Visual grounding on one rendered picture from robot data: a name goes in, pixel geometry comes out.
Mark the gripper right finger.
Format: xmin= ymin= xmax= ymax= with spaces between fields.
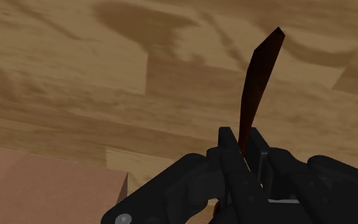
xmin=244 ymin=127 xmax=358 ymax=224

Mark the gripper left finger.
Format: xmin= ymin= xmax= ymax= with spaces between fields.
xmin=100 ymin=126 xmax=271 ymax=224

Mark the dark brown utensil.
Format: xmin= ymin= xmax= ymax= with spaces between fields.
xmin=237 ymin=26 xmax=286 ymax=157

